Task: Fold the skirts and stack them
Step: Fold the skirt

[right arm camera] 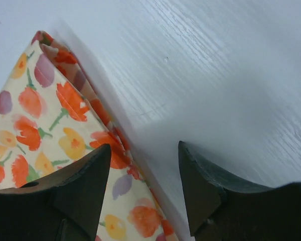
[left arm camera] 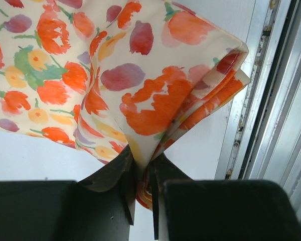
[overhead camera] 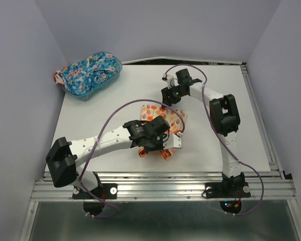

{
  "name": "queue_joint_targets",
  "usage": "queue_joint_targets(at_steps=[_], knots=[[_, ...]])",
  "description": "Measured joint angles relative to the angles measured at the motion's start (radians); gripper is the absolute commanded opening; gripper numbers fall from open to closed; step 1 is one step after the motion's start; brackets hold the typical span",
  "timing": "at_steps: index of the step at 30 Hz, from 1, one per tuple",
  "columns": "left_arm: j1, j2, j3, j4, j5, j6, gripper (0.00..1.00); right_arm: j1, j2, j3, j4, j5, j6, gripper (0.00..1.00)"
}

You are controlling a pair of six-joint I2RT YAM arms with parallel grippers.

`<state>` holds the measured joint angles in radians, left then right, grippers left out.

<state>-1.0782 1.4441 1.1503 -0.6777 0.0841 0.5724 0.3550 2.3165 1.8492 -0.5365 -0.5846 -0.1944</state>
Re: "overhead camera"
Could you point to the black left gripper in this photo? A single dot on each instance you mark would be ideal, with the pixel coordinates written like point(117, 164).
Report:
point(160, 146)

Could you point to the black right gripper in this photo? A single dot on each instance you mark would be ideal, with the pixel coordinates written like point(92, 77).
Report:
point(166, 93)

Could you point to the orange tulip print skirt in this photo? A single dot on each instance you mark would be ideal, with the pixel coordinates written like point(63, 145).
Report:
point(150, 111)

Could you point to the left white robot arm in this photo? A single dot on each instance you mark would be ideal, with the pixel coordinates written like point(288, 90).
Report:
point(65, 158)

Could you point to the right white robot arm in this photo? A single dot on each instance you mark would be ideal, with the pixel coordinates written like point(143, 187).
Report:
point(224, 119)

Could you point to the translucent blue plastic bin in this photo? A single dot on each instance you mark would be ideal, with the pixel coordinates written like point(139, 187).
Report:
point(95, 88)

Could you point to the blue floral print skirt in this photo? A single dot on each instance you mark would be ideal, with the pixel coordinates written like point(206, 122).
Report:
point(90, 75)

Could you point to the red and white floral skirt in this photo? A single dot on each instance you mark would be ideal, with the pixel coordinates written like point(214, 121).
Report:
point(59, 79)

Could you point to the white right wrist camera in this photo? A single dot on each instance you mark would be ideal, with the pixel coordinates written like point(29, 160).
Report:
point(169, 79)

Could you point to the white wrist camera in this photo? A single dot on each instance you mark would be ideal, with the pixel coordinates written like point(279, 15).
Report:
point(174, 141)
point(169, 79)

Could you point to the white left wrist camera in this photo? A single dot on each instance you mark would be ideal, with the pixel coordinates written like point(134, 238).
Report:
point(174, 141)

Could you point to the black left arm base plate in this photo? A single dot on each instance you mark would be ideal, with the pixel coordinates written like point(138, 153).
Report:
point(106, 191)

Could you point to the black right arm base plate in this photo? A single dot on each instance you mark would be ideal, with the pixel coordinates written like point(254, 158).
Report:
point(225, 191)

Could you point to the aluminium rail frame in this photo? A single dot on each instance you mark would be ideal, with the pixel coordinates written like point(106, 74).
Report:
point(164, 200)

